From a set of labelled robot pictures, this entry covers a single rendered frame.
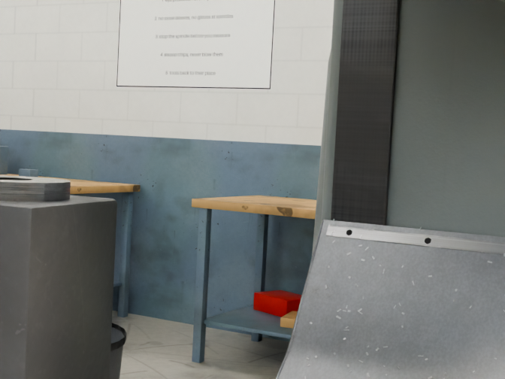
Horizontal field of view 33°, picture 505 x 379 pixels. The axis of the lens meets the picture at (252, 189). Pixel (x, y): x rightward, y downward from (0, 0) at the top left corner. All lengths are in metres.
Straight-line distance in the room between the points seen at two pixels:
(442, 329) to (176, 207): 4.86
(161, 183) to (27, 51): 1.53
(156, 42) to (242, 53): 0.66
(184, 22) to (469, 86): 4.88
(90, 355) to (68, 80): 5.62
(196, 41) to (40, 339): 5.06
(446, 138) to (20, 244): 0.45
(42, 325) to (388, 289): 0.38
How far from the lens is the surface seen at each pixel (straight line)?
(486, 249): 0.84
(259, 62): 5.36
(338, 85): 0.90
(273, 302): 4.88
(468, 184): 0.86
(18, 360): 0.59
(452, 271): 0.84
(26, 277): 0.58
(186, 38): 5.66
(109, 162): 5.96
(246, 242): 5.37
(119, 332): 2.58
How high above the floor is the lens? 1.19
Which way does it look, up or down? 3 degrees down
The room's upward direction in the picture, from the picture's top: 3 degrees clockwise
